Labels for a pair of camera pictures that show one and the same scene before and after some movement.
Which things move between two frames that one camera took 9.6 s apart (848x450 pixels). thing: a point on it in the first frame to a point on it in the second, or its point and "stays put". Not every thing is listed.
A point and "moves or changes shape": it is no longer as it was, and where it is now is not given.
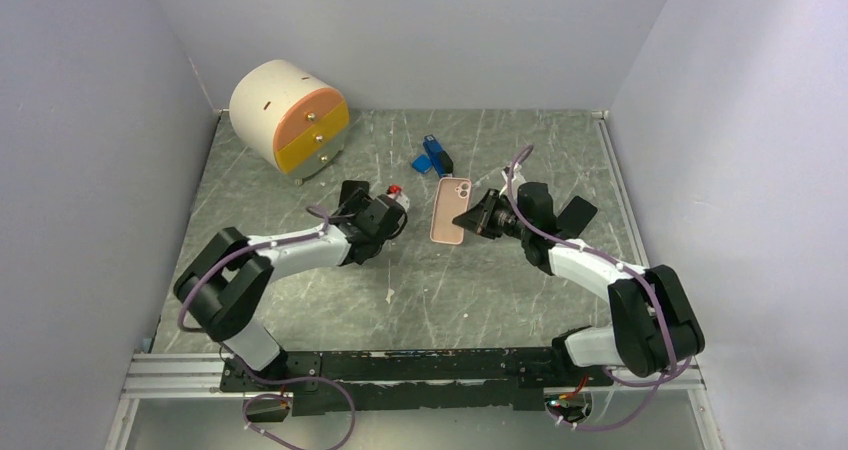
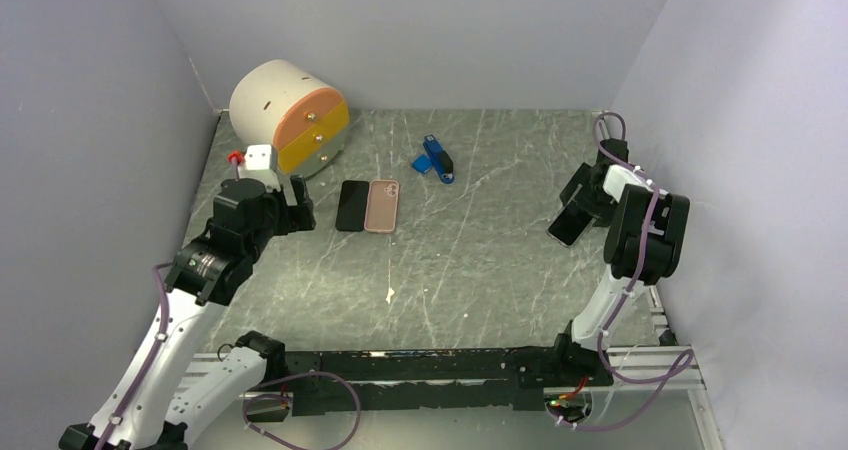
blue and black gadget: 440,158 stays put
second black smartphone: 575,217 stays put
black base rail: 323,383 stays put
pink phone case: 452,199 moves or changes shape
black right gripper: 479,219 to 582,177
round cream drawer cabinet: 289,117 stays put
